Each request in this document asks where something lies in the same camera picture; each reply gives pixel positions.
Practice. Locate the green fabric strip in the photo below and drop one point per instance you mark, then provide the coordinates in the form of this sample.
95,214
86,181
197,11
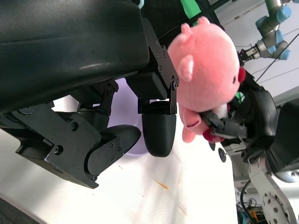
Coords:
191,8

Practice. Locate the grey blue industrial robot arm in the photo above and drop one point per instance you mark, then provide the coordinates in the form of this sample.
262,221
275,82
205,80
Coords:
272,44

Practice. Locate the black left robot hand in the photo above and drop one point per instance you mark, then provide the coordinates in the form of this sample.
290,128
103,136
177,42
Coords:
70,46

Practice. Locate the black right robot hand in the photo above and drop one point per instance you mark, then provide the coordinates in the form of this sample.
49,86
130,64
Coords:
259,116

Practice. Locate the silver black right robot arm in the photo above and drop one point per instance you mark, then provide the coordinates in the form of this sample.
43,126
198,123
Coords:
272,203

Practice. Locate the lilac round plate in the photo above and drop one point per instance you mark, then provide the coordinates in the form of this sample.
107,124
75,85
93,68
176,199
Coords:
127,109

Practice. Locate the pink plush pig doll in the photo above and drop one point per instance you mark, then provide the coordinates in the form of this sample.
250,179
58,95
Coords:
205,70

